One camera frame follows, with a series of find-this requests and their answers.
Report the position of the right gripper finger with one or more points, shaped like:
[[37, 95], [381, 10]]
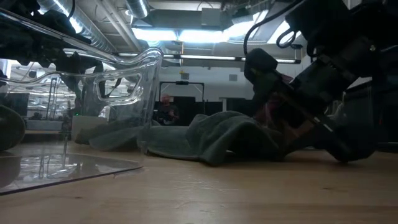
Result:
[[348, 149], [261, 62]]

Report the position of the dark green baseball cap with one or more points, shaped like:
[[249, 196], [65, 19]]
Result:
[[11, 130], [224, 137]]

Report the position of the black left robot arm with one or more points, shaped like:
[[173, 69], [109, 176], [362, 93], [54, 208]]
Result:
[[25, 40]]

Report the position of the long ceiling light strip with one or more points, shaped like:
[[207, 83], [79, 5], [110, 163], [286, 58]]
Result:
[[208, 57]]

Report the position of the grey ceiling box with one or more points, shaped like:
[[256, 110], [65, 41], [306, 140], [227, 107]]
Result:
[[211, 17]]

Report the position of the green leafy plant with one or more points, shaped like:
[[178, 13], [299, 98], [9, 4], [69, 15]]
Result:
[[93, 90]]

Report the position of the white plant pot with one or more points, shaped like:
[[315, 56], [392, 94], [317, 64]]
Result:
[[84, 124]]

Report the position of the black monitor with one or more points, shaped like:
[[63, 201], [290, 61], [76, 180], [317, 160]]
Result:
[[17, 104]]

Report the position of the silver ventilation duct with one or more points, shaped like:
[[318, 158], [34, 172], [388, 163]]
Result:
[[138, 7], [93, 31]]

